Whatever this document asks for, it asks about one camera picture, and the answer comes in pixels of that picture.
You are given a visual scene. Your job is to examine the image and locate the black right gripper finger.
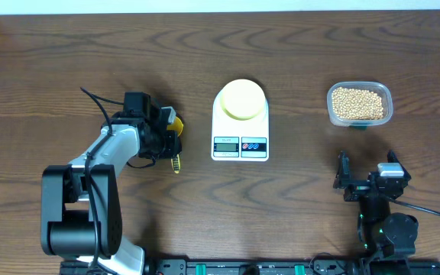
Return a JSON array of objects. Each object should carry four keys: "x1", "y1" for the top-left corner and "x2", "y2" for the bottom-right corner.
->
[
  {"x1": 387, "y1": 150, "x2": 410, "y2": 178},
  {"x1": 334, "y1": 151, "x2": 351, "y2": 184}
]

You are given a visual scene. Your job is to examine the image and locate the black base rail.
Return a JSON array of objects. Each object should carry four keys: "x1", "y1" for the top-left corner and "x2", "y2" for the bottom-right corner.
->
[{"x1": 59, "y1": 257, "x2": 440, "y2": 275}]

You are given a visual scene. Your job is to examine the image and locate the pale yellow bowl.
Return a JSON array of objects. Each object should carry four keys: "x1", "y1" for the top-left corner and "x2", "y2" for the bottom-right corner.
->
[{"x1": 220, "y1": 79, "x2": 267, "y2": 121}]

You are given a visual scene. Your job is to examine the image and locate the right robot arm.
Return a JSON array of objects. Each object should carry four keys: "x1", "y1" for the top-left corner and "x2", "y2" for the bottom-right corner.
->
[{"x1": 333, "y1": 151, "x2": 419, "y2": 275}]

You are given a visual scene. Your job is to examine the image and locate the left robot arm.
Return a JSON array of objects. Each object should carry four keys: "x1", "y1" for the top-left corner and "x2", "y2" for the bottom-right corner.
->
[{"x1": 40, "y1": 92, "x2": 183, "y2": 274}]

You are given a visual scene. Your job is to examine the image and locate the soybeans in container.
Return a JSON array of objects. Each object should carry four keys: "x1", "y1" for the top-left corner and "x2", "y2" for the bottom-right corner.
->
[{"x1": 331, "y1": 87, "x2": 383, "y2": 120}]

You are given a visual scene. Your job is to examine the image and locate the clear plastic container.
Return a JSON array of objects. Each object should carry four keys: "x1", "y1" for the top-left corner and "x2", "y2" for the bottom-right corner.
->
[{"x1": 327, "y1": 81, "x2": 393, "y2": 128}]

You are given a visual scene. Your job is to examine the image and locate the yellow plastic measuring scoop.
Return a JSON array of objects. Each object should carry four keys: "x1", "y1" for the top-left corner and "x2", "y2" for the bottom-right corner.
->
[{"x1": 167, "y1": 116, "x2": 184, "y2": 174}]

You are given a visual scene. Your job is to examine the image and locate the white digital kitchen scale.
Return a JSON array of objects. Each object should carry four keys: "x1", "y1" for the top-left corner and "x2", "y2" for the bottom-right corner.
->
[{"x1": 211, "y1": 90, "x2": 270, "y2": 162}]

